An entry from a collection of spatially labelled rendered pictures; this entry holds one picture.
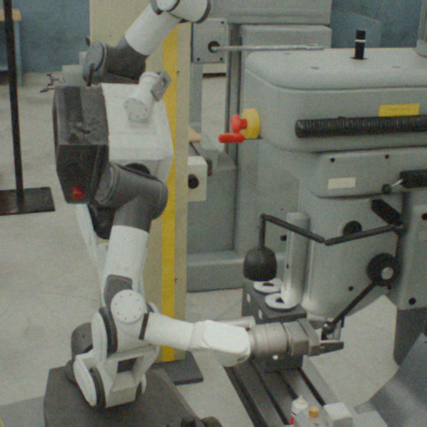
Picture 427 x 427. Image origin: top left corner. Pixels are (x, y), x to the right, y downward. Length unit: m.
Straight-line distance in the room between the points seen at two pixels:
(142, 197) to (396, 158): 0.61
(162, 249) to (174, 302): 0.30
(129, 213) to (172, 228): 1.72
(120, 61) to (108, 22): 1.13
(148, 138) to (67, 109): 0.22
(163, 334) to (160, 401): 0.95
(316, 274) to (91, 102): 0.73
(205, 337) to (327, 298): 0.29
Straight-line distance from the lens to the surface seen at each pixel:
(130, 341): 2.21
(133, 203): 1.77
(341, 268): 1.61
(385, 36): 8.90
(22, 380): 3.81
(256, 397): 2.10
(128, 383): 2.46
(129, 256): 1.74
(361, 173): 1.51
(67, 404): 2.68
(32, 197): 5.97
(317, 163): 1.48
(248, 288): 2.24
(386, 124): 1.45
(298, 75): 1.40
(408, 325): 3.85
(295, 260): 1.65
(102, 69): 2.01
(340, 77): 1.42
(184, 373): 3.75
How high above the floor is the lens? 2.17
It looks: 23 degrees down
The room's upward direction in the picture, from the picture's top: 2 degrees clockwise
